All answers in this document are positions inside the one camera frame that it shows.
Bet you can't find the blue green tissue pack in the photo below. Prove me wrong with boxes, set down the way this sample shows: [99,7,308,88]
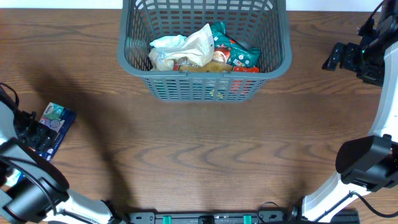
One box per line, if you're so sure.
[4,102,77,187]

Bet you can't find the green Nescafe coffee bag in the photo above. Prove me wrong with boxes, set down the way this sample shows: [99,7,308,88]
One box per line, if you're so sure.
[210,22,261,68]

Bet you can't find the red yellow pasta packet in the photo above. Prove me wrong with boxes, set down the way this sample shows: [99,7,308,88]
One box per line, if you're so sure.
[173,61,259,73]

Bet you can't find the beige foil pouch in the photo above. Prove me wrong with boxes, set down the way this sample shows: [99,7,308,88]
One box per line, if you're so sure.
[149,24,215,71]

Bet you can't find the light teal wipes packet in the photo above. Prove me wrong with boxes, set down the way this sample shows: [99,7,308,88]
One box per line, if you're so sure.
[150,35,187,48]

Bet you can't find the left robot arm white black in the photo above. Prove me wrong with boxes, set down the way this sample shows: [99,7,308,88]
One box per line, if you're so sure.
[1,83,130,223]

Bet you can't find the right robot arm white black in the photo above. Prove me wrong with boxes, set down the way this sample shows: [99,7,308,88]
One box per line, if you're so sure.
[284,0,397,223]

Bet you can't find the grey plastic lattice basket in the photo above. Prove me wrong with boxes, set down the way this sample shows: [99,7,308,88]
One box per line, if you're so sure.
[118,0,292,101]

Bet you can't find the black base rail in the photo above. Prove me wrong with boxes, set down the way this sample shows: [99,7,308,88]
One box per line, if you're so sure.
[129,202,361,224]

